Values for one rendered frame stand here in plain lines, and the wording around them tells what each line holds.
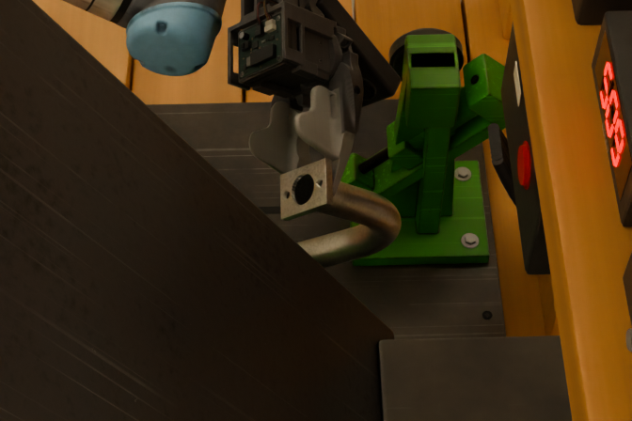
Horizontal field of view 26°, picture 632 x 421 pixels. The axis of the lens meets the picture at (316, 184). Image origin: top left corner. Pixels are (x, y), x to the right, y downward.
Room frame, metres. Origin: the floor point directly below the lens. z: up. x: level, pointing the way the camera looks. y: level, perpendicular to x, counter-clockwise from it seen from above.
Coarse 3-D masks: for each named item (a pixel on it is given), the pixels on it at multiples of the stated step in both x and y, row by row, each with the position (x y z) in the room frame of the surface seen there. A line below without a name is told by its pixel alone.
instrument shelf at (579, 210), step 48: (528, 0) 0.59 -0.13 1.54; (528, 48) 0.56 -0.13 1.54; (576, 48) 0.55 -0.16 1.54; (528, 96) 0.54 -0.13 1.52; (576, 96) 0.52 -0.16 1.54; (576, 144) 0.48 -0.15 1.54; (576, 192) 0.45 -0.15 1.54; (576, 240) 0.41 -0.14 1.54; (624, 240) 0.41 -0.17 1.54; (576, 288) 0.38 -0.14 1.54; (576, 336) 0.35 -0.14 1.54; (624, 336) 0.35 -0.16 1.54; (576, 384) 0.33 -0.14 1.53; (624, 384) 0.32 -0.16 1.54
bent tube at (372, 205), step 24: (312, 168) 0.66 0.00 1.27; (288, 192) 0.66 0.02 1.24; (312, 192) 0.66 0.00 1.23; (336, 192) 0.65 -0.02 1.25; (360, 192) 0.66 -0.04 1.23; (288, 216) 0.63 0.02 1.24; (336, 216) 0.64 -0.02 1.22; (360, 216) 0.65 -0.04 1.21; (384, 216) 0.66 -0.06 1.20; (312, 240) 0.71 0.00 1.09; (336, 240) 0.69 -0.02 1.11; (360, 240) 0.68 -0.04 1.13; (384, 240) 0.66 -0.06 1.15; (336, 264) 0.68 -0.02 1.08
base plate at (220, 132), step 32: (192, 128) 0.98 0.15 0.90; (224, 128) 0.98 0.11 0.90; (256, 128) 0.98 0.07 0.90; (384, 128) 0.98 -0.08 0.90; (224, 160) 0.94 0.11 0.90; (256, 160) 0.94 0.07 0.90; (480, 160) 0.94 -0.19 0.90; (256, 192) 0.89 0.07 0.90; (288, 224) 0.85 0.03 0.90; (320, 224) 0.85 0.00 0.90; (352, 288) 0.76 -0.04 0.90; (384, 288) 0.76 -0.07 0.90; (416, 288) 0.76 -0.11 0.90; (448, 288) 0.76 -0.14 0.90; (480, 288) 0.76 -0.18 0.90; (384, 320) 0.72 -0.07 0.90; (416, 320) 0.72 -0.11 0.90; (448, 320) 0.72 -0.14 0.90; (480, 320) 0.72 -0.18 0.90
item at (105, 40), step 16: (48, 0) 1.19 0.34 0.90; (64, 16) 1.16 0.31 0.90; (80, 16) 1.16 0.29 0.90; (96, 16) 1.16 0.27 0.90; (80, 32) 1.13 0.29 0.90; (96, 32) 1.13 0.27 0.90; (112, 32) 1.13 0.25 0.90; (96, 48) 1.11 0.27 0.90; (112, 48) 1.11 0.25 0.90; (112, 64) 1.08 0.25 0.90; (128, 64) 1.08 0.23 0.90; (128, 80) 1.06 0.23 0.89
